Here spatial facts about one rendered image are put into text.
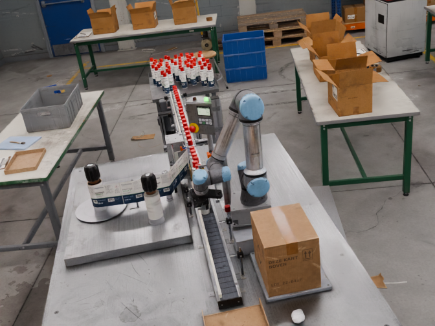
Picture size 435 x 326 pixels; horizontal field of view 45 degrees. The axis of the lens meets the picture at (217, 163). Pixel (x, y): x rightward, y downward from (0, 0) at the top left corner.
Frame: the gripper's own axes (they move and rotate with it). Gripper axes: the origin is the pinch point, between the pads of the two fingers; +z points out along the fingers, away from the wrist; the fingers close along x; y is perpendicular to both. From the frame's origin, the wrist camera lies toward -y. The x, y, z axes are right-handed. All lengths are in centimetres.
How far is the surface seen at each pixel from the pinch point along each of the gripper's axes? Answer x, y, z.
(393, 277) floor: 31, -120, 90
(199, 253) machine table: 27.9, 8.9, -4.0
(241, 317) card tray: 73, -3, -30
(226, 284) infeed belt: 55, 0, -25
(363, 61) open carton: -145, -157, 66
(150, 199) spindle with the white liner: -6.4, 29.3, -9.2
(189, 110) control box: -44, 0, -31
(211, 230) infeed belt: 15.5, 0.1, -2.7
